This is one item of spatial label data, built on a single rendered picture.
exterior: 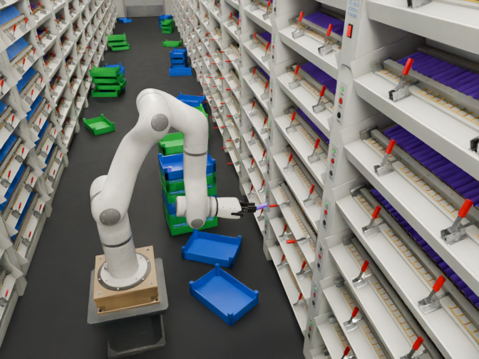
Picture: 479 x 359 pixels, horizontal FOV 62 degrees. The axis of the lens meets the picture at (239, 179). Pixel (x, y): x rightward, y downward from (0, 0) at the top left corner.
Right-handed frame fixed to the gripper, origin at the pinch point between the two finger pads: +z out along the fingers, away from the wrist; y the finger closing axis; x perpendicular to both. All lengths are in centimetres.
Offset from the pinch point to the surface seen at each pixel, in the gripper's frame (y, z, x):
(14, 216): -56, -107, -46
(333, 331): 45, 26, -25
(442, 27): 69, 3, 86
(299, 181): -1.4, 19.6, 12.5
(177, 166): -79, -22, -24
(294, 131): -10.9, 16.0, 31.5
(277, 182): -29.5, 22.6, -4.3
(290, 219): -2.1, 20.8, -7.7
